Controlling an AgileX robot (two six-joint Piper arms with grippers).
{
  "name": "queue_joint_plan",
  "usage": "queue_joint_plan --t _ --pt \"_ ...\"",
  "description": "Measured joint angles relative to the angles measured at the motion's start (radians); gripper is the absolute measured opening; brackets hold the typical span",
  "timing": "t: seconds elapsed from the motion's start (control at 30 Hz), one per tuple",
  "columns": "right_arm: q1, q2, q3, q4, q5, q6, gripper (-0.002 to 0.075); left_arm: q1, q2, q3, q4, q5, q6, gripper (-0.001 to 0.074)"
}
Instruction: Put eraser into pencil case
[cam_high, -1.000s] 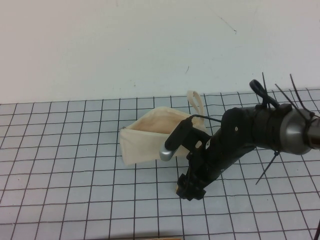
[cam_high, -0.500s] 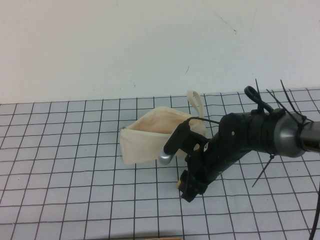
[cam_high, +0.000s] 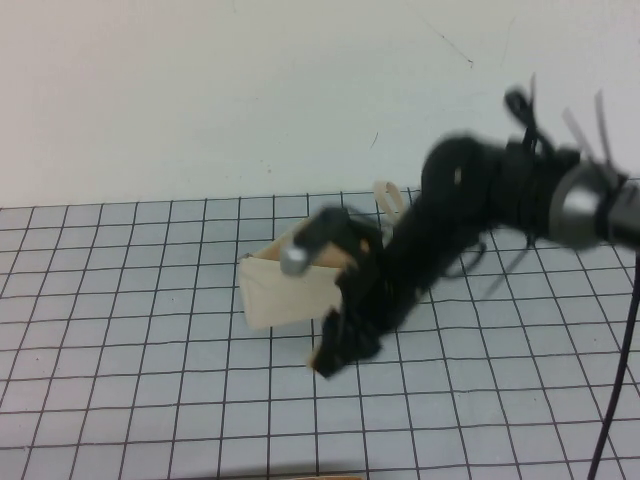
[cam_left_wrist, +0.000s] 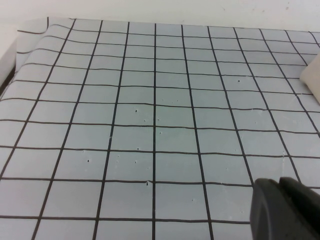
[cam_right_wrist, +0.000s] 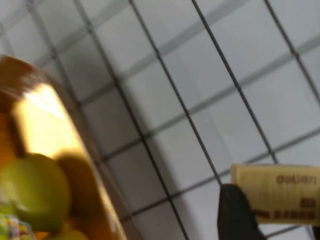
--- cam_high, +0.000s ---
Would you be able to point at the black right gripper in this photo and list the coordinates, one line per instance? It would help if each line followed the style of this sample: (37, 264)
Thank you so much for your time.
(370, 285)

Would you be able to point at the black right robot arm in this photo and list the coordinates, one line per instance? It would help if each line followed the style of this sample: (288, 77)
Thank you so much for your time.
(460, 200)

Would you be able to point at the cream fabric pencil case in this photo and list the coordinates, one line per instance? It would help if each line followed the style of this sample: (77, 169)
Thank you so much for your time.
(280, 295)

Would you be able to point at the wooden board edge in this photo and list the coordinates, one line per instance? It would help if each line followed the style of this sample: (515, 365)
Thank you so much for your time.
(320, 477)

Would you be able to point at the blue grid tablecloth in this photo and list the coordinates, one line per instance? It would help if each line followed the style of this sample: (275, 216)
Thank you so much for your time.
(150, 375)

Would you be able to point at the black wrist camera silver lens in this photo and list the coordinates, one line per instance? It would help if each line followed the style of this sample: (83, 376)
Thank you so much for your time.
(310, 245)

